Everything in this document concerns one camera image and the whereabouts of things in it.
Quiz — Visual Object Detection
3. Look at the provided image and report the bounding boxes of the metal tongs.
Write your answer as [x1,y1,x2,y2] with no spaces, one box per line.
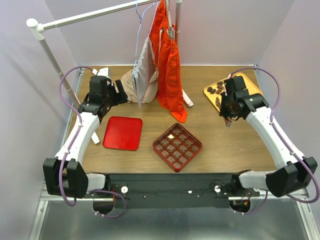
[224,117,233,128]

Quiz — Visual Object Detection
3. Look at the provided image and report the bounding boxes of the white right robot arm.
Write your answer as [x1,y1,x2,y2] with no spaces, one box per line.
[219,76,318,198]

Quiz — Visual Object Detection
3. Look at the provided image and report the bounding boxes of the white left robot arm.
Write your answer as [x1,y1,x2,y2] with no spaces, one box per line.
[43,75,128,199]

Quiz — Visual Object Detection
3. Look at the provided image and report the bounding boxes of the red chocolate box tray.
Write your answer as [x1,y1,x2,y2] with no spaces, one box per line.
[152,123,203,173]

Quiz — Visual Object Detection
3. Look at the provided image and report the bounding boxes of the yellow plastic tray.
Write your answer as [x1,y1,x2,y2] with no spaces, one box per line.
[203,72,263,113]

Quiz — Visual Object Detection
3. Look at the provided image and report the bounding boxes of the grey hanging towel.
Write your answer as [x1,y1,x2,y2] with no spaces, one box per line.
[132,37,158,107]

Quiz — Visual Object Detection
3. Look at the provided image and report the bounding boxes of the beige crumpled cloth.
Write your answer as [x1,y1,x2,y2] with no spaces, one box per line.
[120,69,158,104]

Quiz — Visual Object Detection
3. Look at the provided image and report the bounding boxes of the red tin lid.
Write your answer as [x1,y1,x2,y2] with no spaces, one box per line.
[102,116,143,151]

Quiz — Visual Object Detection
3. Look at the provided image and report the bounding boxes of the orange hanging shorts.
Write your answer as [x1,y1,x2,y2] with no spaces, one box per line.
[149,0,188,123]

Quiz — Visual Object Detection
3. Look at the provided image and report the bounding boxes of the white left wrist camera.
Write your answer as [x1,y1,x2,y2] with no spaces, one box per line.
[90,67,110,81]

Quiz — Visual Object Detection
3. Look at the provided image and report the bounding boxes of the blue wire hanger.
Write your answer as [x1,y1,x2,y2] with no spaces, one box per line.
[133,0,155,73]

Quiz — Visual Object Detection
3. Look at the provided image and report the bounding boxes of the white clothes rack frame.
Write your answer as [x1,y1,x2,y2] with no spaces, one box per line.
[26,0,194,145]

